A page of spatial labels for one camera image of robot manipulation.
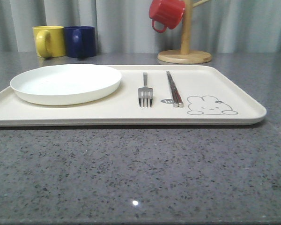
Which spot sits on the dark blue mug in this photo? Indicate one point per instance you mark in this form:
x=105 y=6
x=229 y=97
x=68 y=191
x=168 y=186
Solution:
x=80 y=41

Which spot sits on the yellow mug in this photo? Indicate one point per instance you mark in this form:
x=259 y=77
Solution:
x=49 y=41

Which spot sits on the silver fork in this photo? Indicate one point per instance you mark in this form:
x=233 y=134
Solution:
x=145 y=93

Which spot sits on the metal chopstick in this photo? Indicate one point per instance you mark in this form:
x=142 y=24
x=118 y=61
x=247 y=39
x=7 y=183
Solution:
x=173 y=90
x=181 y=104

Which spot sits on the wooden mug tree stand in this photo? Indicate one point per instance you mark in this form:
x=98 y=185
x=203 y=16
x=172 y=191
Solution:
x=185 y=55

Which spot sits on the red mug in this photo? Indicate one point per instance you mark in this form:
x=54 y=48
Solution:
x=166 y=14

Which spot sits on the cream rabbit serving tray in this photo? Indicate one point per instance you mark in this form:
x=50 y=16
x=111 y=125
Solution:
x=209 y=98

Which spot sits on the white round plate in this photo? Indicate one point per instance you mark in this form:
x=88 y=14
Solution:
x=66 y=84

